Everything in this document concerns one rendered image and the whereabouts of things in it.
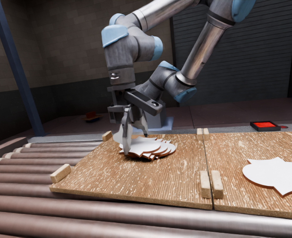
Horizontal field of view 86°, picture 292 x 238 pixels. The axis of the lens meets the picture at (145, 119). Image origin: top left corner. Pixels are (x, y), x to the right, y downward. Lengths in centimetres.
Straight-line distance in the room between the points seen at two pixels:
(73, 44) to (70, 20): 71
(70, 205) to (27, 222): 9
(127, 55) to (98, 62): 538
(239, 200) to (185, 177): 12
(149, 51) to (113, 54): 12
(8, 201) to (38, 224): 16
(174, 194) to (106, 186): 17
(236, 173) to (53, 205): 45
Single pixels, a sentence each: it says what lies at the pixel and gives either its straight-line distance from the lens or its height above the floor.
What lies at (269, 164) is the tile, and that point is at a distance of 49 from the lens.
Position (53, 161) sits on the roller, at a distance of 72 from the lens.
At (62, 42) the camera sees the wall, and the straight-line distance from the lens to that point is 657.
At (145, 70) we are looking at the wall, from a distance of 528.
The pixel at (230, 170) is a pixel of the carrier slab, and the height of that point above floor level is 94.
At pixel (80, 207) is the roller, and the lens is 44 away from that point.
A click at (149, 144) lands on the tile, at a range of 51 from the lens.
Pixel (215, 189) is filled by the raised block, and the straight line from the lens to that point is 36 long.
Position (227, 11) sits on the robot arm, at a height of 136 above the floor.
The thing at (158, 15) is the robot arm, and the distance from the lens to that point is 67.
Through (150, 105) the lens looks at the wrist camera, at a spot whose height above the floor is 111.
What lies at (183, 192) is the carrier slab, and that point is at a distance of 38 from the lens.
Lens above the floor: 119
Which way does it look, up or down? 16 degrees down
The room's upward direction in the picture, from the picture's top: 8 degrees counter-clockwise
